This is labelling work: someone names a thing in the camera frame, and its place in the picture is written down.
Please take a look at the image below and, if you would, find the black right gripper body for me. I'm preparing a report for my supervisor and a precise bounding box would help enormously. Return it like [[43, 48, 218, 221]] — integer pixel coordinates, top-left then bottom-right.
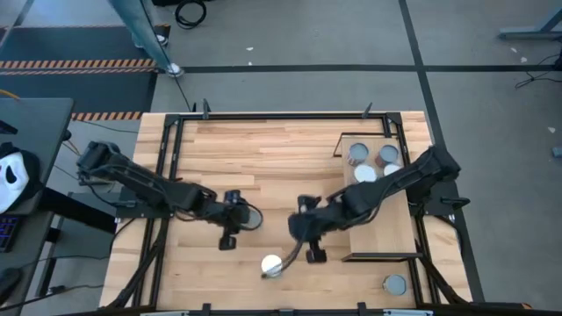
[[287, 205, 342, 243]]

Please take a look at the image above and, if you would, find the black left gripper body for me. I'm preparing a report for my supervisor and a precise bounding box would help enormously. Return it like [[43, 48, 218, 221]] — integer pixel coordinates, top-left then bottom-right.
[[206, 200, 252, 233]]

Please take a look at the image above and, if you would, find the orange label tin can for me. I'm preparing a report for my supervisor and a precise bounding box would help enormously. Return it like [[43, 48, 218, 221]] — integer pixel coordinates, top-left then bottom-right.
[[260, 254, 285, 279]]

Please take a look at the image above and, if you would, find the wooden shelf board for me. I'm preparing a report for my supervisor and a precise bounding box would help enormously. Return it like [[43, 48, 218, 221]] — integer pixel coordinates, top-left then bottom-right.
[[341, 136, 418, 255]]

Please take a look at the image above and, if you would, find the grey lid tin can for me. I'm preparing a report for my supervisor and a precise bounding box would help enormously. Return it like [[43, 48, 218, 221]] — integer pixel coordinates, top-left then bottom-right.
[[381, 274, 408, 297]]

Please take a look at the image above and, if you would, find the red white label tin can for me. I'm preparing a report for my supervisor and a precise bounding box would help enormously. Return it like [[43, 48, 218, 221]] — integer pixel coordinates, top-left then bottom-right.
[[346, 142, 371, 167]]

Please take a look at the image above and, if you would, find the brown label tin can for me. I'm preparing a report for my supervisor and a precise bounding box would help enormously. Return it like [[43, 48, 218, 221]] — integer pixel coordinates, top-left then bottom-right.
[[375, 144, 400, 169]]

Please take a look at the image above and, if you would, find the black desk foot beam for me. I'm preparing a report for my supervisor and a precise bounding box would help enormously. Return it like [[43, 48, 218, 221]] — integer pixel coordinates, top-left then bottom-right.
[[39, 187, 119, 234]]

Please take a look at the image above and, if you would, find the black hazard stripe floor mat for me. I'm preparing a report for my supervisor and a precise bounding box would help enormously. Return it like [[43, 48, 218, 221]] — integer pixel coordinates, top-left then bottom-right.
[[0, 24, 171, 70], [0, 68, 160, 122]]

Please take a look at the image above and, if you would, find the person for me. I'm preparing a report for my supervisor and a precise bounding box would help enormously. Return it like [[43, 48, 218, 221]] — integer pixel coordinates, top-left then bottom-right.
[[108, 0, 185, 79]]

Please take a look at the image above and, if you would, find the dark grey desk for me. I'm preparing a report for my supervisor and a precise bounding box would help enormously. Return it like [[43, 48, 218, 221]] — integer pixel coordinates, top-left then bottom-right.
[[0, 97, 75, 216]]

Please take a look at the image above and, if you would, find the backlit keyboard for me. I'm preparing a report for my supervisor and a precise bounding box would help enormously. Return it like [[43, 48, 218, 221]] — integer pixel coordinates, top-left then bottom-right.
[[0, 215, 21, 254]]

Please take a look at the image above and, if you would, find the black computer mouse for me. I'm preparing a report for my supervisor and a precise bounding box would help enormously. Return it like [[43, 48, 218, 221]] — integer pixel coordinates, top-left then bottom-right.
[[0, 267, 23, 305]]

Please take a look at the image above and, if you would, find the white ghost mask black hood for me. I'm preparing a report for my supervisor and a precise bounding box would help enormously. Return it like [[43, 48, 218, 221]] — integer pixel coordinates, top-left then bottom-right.
[[0, 142, 44, 215]]

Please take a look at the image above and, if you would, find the grey metal desk foot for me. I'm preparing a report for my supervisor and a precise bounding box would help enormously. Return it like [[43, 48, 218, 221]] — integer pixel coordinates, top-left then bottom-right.
[[498, 3, 562, 40]]

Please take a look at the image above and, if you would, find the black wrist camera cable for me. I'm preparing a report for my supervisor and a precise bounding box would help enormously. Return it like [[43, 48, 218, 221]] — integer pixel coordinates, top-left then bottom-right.
[[262, 236, 308, 278]]

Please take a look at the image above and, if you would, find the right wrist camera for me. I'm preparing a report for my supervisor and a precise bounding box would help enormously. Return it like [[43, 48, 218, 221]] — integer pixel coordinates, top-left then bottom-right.
[[297, 195, 322, 212]]

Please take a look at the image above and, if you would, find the black metal shelf frame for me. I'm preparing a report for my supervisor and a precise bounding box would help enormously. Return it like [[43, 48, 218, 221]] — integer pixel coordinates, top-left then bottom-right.
[[332, 130, 425, 263]]

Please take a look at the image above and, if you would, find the black aluminium table frame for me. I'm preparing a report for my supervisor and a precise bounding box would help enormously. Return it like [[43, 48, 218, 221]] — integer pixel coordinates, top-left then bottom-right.
[[104, 111, 473, 316]]

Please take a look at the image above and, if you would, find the long black floor cable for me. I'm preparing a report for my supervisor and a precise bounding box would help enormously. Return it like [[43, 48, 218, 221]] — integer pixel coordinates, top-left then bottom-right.
[[169, 65, 197, 113]]

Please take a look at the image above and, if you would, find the coiled black cable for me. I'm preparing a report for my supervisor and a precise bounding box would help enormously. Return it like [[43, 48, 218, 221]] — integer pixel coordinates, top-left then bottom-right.
[[174, 0, 208, 31]]

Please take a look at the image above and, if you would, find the thin black floor cable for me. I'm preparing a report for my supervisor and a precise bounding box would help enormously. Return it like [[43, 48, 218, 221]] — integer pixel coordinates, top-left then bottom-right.
[[514, 51, 562, 90]]

